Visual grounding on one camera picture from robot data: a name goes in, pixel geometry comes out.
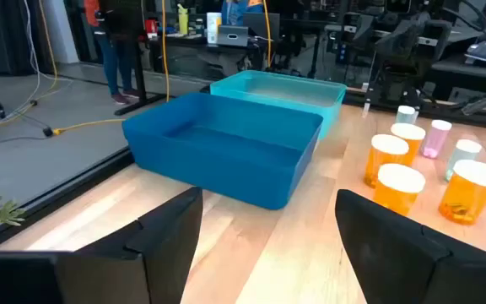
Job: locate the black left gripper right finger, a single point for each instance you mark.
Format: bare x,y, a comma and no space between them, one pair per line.
403,262

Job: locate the dark laptop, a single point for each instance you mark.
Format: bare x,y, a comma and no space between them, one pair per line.
260,25

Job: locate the yellow-green water bottle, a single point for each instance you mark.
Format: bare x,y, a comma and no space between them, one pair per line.
182,21

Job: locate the dark blue plastic bin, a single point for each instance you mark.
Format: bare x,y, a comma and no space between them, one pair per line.
226,177

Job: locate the small pale teal pill bottle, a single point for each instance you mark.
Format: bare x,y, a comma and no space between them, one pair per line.
466,148
406,115

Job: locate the small pink pill bottle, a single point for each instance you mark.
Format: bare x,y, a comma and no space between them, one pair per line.
435,138

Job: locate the teal plastic bin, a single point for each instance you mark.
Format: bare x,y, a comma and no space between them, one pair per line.
226,89

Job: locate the orange pill bottle white cap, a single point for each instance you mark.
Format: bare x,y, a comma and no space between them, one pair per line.
408,131
471,196
384,145
399,188

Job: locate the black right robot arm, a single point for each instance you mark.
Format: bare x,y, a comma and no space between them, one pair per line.
403,46

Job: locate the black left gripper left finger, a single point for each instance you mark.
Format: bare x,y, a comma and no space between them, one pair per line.
158,253

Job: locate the grey box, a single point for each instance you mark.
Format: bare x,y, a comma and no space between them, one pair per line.
232,36

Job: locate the red cup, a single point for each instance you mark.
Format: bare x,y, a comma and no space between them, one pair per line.
151,27

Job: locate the person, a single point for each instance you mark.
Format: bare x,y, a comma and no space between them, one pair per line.
234,12
114,63

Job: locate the white carton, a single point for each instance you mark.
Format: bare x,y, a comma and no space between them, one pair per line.
212,27

